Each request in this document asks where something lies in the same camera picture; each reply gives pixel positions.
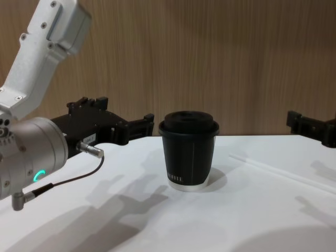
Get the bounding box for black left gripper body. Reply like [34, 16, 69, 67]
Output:
[50, 108, 127, 160]

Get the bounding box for thin white straw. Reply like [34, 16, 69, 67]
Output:
[228, 153, 336, 196]

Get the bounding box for black plastic cup lid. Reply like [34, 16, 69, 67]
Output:
[157, 111, 220, 138]

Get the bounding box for thin dark cable with silver plugs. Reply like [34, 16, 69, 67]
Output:
[12, 141, 105, 212]

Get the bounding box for black paper cup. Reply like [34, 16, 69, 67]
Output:
[162, 131, 217, 193]

